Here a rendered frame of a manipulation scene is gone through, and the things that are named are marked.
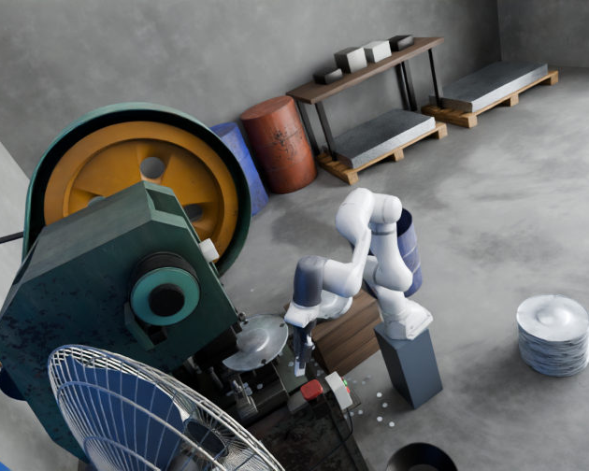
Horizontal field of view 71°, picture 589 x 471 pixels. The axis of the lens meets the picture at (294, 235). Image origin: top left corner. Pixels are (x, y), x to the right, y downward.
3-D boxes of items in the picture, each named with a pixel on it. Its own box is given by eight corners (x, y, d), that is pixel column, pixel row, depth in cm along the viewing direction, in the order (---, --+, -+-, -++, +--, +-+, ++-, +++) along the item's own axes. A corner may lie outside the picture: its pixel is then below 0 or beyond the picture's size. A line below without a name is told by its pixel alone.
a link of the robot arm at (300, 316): (314, 289, 131) (312, 304, 133) (276, 294, 126) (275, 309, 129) (331, 311, 120) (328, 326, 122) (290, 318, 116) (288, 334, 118)
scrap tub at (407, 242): (401, 253, 304) (387, 198, 280) (439, 281, 269) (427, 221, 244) (352, 281, 297) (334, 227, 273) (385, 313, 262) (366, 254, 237)
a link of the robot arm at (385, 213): (375, 223, 173) (373, 182, 167) (414, 228, 164) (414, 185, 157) (353, 241, 159) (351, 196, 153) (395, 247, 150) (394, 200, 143)
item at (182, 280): (179, 222, 170) (159, 185, 162) (211, 311, 114) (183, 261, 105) (138, 242, 167) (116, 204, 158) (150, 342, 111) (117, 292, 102)
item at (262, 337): (230, 385, 152) (229, 383, 152) (214, 337, 177) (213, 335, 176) (298, 345, 157) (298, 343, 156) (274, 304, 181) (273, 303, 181)
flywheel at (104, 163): (115, 298, 194) (251, 225, 206) (115, 322, 177) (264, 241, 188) (7, 163, 158) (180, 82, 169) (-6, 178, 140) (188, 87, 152)
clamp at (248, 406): (245, 379, 162) (235, 363, 156) (258, 412, 147) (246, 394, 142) (231, 388, 161) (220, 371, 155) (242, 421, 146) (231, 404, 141)
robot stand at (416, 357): (419, 366, 223) (403, 307, 200) (443, 389, 207) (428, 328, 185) (392, 386, 219) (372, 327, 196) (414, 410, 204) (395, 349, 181)
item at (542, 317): (521, 292, 210) (521, 291, 209) (591, 299, 193) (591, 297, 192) (512, 335, 191) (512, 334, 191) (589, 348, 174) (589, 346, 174)
